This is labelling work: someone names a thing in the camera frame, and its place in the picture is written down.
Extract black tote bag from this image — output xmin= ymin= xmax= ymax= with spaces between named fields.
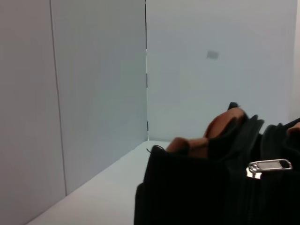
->
xmin=134 ymin=102 xmax=300 ymax=225

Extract silver zipper pull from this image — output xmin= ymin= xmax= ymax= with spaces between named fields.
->
xmin=245 ymin=158 xmax=293 ymax=180

